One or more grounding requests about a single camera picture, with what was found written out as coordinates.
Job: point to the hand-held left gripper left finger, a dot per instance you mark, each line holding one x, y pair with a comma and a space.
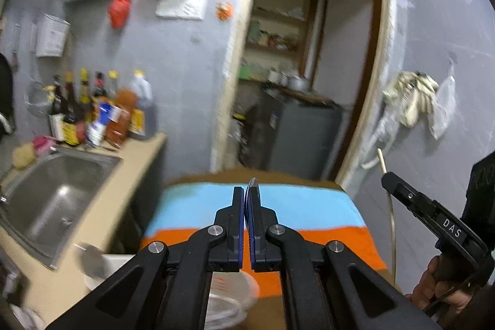
239, 221

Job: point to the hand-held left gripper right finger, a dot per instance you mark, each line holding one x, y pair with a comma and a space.
253, 221

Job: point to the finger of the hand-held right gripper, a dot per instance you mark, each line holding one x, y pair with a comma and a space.
406, 194

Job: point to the wooden chopstick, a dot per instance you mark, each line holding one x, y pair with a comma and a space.
391, 221

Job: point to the white plastic cup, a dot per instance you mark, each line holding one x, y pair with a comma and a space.
232, 299

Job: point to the person's right forearm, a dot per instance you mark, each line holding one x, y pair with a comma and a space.
479, 314

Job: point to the person's right hand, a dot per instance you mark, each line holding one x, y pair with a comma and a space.
425, 281

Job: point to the striped blue orange brown cloth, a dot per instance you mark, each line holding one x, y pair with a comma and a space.
309, 206

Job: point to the clear hanging plastic bag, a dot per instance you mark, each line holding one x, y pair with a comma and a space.
441, 107

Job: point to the grey cabinet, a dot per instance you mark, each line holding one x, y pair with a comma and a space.
301, 138

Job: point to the beige kitchen counter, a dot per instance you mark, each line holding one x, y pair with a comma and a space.
127, 175

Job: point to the grey inner door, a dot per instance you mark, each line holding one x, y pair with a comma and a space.
348, 63

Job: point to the metal cooking pot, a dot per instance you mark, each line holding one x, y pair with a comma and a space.
298, 83

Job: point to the white mug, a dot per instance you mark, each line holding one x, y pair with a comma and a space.
273, 75

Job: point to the green box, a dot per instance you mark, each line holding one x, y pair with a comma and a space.
246, 73

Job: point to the clear plastic oil jug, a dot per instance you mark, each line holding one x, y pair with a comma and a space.
143, 98

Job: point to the teal canister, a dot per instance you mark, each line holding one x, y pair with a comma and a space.
253, 32

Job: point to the stainless steel sink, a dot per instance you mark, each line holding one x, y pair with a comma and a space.
50, 194

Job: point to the row of sauce bottles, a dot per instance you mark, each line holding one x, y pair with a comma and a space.
77, 113

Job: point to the pink scrubber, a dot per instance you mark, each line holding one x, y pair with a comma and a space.
43, 145

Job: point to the wooden shelf cupboard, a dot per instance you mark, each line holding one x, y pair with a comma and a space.
286, 5

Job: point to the yellow sponge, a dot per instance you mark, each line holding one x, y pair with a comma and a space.
23, 156

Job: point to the hanging metal strainer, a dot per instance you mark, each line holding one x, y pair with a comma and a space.
37, 100

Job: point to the red plastic bag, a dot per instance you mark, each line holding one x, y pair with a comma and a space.
120, 7

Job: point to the pale wooden door frame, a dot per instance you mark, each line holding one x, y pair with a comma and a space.
386, 44

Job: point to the orange wall plug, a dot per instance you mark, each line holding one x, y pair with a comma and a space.
224, 11

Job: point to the white wall box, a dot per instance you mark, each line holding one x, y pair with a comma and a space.
51, 35

